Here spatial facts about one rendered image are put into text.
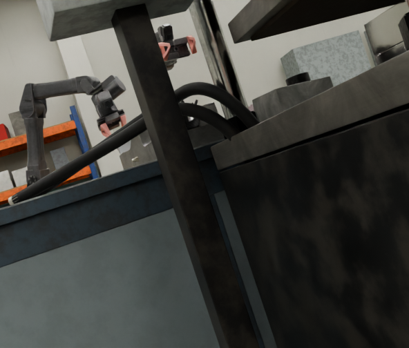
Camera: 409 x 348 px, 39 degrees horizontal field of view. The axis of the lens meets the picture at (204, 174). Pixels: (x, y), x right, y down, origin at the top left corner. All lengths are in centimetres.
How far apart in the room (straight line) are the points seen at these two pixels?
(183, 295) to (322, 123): 70
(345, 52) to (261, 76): 115
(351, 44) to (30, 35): 415
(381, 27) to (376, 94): 72
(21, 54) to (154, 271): 636
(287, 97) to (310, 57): 594
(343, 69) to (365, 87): 710
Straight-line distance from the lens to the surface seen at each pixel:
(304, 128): 97
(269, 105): 182
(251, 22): 127
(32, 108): 222
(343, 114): 87
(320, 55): 782
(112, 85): 209
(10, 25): 776
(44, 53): 764
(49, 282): 141
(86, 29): 119
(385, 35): 150
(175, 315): 147
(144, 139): 170
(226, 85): 134
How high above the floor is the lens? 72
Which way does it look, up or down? level
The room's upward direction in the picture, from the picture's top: 18 degrees counter-clockwise
